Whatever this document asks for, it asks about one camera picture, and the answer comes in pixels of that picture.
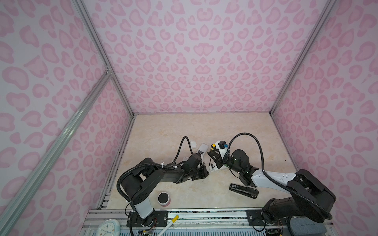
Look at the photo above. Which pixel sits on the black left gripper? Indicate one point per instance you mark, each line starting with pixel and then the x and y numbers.
pixel 204 175

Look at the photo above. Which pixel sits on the red and white remote control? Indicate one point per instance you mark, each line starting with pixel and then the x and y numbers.
pixel 202 149

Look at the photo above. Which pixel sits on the black yellow handled screwdriver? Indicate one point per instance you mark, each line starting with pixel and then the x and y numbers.
pixel 212 153

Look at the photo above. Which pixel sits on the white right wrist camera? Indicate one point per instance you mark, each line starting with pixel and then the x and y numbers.
pixel 223 148

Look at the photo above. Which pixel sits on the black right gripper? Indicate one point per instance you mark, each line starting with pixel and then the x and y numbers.
pixel 218 160

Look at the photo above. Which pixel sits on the aluminium frame strut right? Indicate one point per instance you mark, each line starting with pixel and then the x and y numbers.
pixel 316 31

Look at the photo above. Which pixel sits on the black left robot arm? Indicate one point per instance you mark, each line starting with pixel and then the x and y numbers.
pixel 136 184

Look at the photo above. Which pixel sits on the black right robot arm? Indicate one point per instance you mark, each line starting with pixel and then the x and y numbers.
pixel 308 196

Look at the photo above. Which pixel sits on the black stapler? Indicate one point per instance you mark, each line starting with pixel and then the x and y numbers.
pixel 245 191

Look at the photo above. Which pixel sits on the aluminium frame strut left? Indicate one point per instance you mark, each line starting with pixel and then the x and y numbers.
pixel 51 69

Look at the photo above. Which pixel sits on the aluminium frame strut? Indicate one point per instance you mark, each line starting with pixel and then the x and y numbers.
pixel 51 69
pixel 316 31

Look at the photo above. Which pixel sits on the pink black tape roll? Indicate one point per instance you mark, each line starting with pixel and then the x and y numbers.
pixel 164 199

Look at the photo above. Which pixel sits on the grey cloth pad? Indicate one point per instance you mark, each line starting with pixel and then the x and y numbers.
pixel 303 226

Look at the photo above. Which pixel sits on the aluminium rail base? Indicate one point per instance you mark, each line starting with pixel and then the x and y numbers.
pixel 192 222

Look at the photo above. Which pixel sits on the white analog clock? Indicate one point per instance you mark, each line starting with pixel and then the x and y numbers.
pixel 109 227

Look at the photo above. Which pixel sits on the yellow capped white marker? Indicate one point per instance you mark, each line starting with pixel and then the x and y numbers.
pixel 166 224

